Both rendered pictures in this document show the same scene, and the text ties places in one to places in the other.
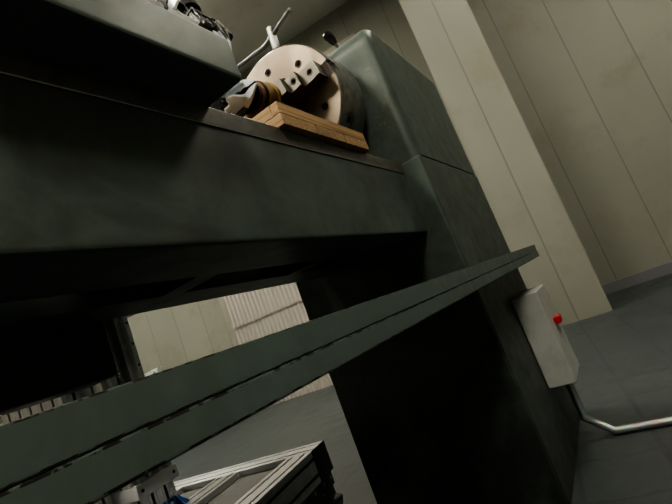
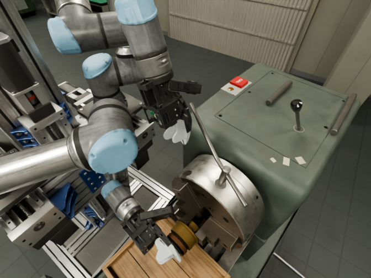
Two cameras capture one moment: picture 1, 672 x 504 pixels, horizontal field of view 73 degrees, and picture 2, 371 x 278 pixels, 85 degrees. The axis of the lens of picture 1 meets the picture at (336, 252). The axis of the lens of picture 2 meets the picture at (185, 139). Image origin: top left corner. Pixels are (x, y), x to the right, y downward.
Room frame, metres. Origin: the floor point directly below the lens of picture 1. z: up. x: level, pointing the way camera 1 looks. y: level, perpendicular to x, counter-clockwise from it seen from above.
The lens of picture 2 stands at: (0.77, -0.02, 1.77)
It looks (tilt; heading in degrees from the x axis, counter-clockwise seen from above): 48 degrees down; 14
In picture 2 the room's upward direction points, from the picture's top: straight up
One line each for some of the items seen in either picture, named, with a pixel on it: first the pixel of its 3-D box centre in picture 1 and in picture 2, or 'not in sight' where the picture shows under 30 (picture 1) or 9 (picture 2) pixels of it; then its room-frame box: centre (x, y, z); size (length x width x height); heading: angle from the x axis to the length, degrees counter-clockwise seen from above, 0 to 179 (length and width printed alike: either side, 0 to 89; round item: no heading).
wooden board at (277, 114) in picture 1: (260, 174); (165, 272); (0.88, 0.09, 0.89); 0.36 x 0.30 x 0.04; 61
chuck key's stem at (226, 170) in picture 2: (276, 48); (222, 178); (1.08, -0.05, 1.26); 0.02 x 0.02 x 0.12
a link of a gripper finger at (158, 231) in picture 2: not in sight; (160, 235); (0.94, 0.11, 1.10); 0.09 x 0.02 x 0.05; 60
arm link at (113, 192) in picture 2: not in sight; (117, 196); (1.04, 0.30, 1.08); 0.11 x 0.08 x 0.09; 60
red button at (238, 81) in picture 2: not in sight; (238, 83); (1.60, -0.06, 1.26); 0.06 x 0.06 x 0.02; 61
